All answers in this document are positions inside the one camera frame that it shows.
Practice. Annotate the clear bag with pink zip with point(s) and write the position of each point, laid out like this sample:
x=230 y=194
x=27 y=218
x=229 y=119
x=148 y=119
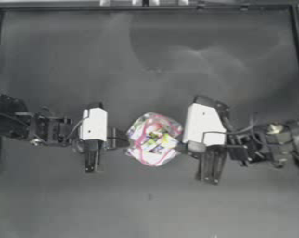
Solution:
x=150 y=155

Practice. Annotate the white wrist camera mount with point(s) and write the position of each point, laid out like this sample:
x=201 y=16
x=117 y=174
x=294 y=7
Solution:
x=202 y=124
x=93 y=124

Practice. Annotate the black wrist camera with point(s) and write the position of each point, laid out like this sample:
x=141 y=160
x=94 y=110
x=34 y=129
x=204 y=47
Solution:
x=194 y=149
x=80 y=146

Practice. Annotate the small white bracket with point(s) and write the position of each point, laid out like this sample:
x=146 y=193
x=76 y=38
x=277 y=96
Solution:
x=105 y=2

